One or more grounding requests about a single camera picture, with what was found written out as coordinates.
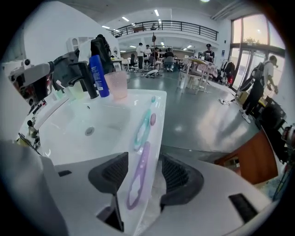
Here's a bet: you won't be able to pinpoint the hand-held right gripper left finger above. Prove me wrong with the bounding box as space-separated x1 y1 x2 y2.
0 142 129 236

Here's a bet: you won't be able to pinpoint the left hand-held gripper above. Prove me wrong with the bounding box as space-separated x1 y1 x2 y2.
10 61 56 108

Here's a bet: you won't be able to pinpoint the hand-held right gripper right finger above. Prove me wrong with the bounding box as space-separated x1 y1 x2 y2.
140 153 276 236

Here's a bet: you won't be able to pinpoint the light blue cup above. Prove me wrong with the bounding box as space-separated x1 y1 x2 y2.
54 88 71 101

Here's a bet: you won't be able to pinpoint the yellow-green cup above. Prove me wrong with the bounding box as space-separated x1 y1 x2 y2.
68 82 85 100

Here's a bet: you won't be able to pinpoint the purple toothbrush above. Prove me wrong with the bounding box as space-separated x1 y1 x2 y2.
125 112 157 211

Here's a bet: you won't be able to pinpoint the pink cup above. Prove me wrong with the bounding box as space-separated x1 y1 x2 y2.
104 70 128 100

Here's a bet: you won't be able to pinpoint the teal toothbrush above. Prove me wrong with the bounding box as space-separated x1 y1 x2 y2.
133 96 157 149

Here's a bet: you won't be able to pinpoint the white plastic rack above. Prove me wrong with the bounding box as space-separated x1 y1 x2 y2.
66 36 92 54

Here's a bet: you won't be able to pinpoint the black faucet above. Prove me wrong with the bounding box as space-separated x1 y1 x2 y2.
68 61 100 100

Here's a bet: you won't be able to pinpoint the white cloth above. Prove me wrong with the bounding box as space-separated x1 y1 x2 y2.
78 39 93 63

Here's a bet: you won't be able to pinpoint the blue bottle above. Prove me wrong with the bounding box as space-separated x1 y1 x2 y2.
88 54 110 98

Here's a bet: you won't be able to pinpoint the white ceramic washbasin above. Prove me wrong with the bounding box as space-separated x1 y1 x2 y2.
34 88 168 235

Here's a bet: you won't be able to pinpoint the white power strip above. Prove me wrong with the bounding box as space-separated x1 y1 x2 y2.
218 98 236 106

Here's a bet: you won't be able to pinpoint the coat stand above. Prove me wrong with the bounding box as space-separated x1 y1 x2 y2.
151 32 158 70

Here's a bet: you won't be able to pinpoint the black balcony railing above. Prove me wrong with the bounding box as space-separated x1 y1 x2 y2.
112 20 219 41

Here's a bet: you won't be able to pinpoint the clothes rack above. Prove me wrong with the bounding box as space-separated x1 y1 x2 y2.
218 59 236 85

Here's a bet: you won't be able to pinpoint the white table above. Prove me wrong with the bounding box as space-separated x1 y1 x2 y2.
179 57 218 95

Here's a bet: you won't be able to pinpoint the glass entrance doors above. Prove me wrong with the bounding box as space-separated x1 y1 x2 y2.
230 13 288 93

